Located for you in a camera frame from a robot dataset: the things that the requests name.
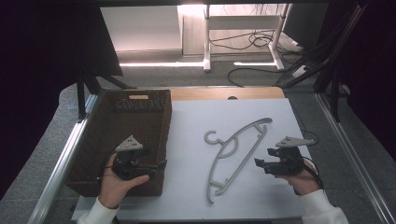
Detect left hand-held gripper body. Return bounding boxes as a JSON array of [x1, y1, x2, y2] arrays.
[[111, 134, 158, 181]]

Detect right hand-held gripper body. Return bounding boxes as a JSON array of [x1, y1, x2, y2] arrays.
[[262, 135, 316, 177]]

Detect person's right hand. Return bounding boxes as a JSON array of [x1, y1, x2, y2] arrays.
[[275, 160, 321, 196]]

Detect person's left hand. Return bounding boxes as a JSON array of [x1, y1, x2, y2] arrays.
[[98, 153, 150, 210]]

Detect brown wicker basket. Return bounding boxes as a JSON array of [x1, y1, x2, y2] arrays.
[[65, 89, 173, 198]]

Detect grey plastic clothes hanger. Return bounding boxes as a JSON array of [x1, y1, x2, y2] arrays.
[[204, 117, 274, 206]]

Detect white table mat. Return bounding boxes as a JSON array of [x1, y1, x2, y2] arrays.
[[72, 98, 313, 222]]

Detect black metal stand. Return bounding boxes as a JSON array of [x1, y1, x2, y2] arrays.
[[313, 62, 345, 123], [75, 63, 135, 121]]

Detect white power strip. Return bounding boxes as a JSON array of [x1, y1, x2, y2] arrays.
[[291, 64, 310, 79]]

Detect dark curtain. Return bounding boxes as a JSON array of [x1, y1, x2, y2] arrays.
[[0, 0, 124, 200], [323, 0, 396, 153]]

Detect white cabinet panel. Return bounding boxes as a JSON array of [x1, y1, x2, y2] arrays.
[[100, 5, 184, 53]]

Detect aluminium frame rail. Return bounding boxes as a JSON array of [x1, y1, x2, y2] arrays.
[[27, 92, 106, 224], [315, 91, 396, 224]]

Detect black floor cable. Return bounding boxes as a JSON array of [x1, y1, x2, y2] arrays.
[[226, 66, 283, 89]]

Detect tangled black cables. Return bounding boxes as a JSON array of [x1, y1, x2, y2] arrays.
[[208, 29, 300, 52]]

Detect white desk frame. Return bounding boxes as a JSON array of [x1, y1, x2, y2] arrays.
[[203, 3, 293, 73]]

